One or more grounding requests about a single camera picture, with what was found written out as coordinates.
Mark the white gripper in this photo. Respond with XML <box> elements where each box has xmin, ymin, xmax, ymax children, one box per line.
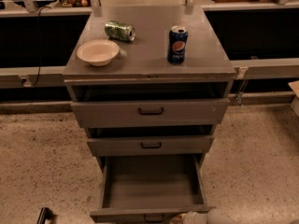
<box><xmin>169</xmin><ymin>212</ymin><xmax>206</xmax><ymax>224</ymax></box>

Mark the grey bottom drawer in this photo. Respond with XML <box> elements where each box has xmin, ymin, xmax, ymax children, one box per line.
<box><xmin>90</xmin><ymin>154</ymin><xmax>210</xmax><ymax>224</ymax></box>

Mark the grey drawer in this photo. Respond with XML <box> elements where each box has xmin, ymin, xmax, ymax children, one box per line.
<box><xmin>87</xmin><ymin>135</ymin><xmax>214</xmax><ymax>157</ymax></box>
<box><xmin>71</xmin><ymin>98</ymin><xmax>229</xmax><ymax>128</ymax></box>
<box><xmin>90</xmin><ymin>154</ymin><xmax>210</xmax><ymax>224</ymax></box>

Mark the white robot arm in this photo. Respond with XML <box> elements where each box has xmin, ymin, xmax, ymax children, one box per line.
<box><xmin>167</xmin><ymin>208</ymin><xmax>299</xmax><ymax>224</ymax></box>

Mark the grey middle drawer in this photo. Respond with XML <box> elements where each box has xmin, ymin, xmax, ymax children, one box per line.
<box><xmin>87</xmin><ymin>135</ymin><xmax>214</xmax><ymax>157</ymax></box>

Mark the grey top drawer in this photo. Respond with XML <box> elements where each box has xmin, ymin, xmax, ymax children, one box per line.
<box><xmin>71</xmin><ymin>98</ymin><xmax>229</xmax><ymax>128</ymax></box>

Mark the grey drawer cabinet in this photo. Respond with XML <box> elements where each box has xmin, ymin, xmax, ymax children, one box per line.
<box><xmin>63</xmin><ymin>5</ymin><xmax>237</xmax><ymax>173</ymax></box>

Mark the black object on floor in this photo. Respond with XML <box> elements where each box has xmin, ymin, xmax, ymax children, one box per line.
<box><xmin>36</xmin><ymin>207</ymin><xmax>53</xmax><ymax>224</ymax></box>

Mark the hanging metal hook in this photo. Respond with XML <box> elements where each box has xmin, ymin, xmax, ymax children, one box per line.
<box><xmin>235</xmin><ymin>67</ymin><xmax>249</xmax><ymax>106</ymax></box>

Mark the blue Pepsi can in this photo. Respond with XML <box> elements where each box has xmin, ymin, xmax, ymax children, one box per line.
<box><xmin>167</xmin><ymin>25</ymin><xmax>188</xmax><ymax>64</ymax></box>

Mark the white paper bowl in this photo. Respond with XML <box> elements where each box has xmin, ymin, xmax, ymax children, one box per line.
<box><xmin>77</xmin><ymin>39</ymin><xmax>120</xmax><ymax>66</ymax></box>

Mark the green soda can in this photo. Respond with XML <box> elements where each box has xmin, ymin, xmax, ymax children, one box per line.
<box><xmin>105</xmin><ymin>21</ymin><xmax>135</xmax><ymax>42</ymax></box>

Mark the grey metal railing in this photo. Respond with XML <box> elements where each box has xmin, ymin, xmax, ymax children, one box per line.
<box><xmin>0</xmin><ymin>0</ymin><xmax>299</xmax><ymax>90</ymax></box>

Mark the black power cable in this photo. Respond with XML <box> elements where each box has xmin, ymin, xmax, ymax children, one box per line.
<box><xmin>21</xmin><ymin>5</ymin><xmax>52</xmax><ymax>87</ymax></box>

